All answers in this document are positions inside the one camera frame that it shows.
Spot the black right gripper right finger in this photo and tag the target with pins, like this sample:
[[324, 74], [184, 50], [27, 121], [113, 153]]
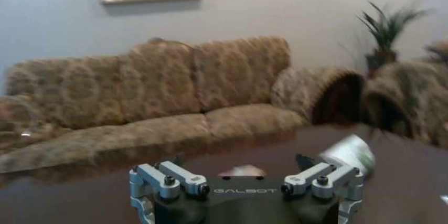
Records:
[[325, 176]]

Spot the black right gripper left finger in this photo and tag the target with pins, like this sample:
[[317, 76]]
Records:
[[164, 176]]

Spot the small white paper scrap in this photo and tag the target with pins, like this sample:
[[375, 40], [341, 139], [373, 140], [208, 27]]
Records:
[[241, 170]]

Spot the tan patterned fabric sofa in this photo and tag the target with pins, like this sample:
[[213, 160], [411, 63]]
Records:
[[168, 100]]

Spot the tan patterned armchair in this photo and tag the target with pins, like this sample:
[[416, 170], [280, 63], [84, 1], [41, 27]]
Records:
[[409, 98]]

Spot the green potted palm plant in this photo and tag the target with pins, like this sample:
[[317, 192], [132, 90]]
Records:
[[384, 32]]

